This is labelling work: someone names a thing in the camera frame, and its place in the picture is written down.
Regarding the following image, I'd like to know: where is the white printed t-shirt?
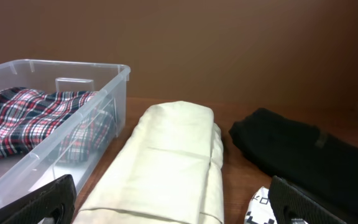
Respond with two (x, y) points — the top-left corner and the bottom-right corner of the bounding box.
(244, 187), (277, 224)

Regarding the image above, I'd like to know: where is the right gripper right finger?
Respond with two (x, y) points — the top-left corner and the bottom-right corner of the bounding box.
(268, 176), (358, 224)

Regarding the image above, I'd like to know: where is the folded cream cloth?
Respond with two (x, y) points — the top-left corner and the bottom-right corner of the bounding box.
(75, 101), (224, 224)

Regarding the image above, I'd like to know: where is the folded black garment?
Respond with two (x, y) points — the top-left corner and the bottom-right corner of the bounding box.
(229, 108), (358, 217)

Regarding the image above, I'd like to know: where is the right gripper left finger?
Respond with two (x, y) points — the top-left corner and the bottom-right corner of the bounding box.
(0, 174), (77, 224)

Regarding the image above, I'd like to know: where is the red plaid shirt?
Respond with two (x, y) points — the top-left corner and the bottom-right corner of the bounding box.
(0, 87), (116, 163)

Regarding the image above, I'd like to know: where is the clear plastic storage container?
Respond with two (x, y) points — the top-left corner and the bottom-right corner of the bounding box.
(0, 59), (131, 208)

